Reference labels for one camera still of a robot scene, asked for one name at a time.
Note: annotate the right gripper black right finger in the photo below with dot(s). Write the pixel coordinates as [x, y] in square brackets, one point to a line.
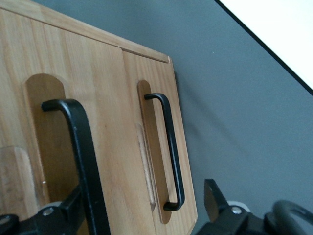
[220, 215]

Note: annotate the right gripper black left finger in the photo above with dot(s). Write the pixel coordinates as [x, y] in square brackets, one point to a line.
[49, 222]

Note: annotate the wooden drawer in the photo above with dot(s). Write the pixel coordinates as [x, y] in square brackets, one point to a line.
[110, 110]

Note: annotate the wooden drawer staying shut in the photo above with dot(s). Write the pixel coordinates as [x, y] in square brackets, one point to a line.
[156, 73]

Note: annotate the wooden drawer cabinet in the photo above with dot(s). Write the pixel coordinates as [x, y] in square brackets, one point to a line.
[73, 24]

